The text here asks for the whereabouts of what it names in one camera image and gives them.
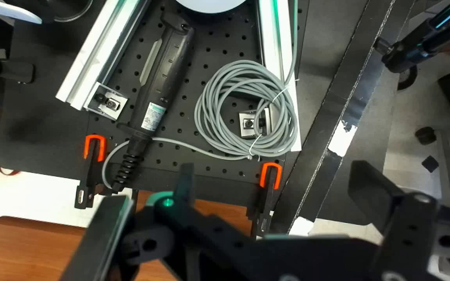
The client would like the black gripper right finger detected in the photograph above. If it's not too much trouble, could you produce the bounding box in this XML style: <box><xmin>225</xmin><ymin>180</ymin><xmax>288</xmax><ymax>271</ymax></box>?
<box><xmin>349</xmin><ymin>161</ymin><xmax>436</xmax><ymax>238</ymax></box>

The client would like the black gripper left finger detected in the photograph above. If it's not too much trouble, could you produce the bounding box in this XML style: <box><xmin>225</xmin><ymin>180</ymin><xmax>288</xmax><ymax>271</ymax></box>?
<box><xmin>61</xmin><ymin>196</ymin><xmax>133</xmax><ymax>281</ymax></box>

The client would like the orange black clamp left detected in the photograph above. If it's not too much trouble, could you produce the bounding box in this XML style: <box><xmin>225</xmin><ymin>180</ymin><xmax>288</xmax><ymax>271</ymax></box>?
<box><xmin>75</xmin><ymin>135</ymin><xmax>107</xmax><ymax>210</ymax></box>

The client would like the orange black clamp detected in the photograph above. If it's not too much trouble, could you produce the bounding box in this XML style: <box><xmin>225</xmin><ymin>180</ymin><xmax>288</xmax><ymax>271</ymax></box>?
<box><xmin>247</xmin><ymin>163</ymin><xmax>283</xmax><ymax>239</ymax></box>
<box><xmin>75</xmin><ymin>135</ymin><xmax>107</xmax><ymax>210</ymax></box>

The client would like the orange black clamp right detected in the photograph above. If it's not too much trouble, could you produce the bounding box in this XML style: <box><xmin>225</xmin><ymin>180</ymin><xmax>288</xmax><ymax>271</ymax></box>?
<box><xmin>247</xmin><ymin>163</ymin><xmax>283</xmax><ymax>239</ymax></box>

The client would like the black perforated breadboard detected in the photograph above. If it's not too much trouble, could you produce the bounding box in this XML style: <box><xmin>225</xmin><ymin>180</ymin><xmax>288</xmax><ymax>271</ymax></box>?
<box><xmin>0</xmin><ymin>0</ymin><xmax>310</xmax><ymax>194</ymax></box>

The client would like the left aluminium rail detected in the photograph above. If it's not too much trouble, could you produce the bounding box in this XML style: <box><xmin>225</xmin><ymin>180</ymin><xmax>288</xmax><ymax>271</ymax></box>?
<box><xmin>57</xmin><ymin>0</ymin><xmax>150</xmax><ymax>121</ymax></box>

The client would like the coiled grey cable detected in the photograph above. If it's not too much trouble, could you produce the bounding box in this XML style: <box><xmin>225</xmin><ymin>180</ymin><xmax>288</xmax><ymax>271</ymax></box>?
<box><xmin>100</xmin><ymin>58</ymin><xmax>300</xmax><ymax>192</ymax></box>

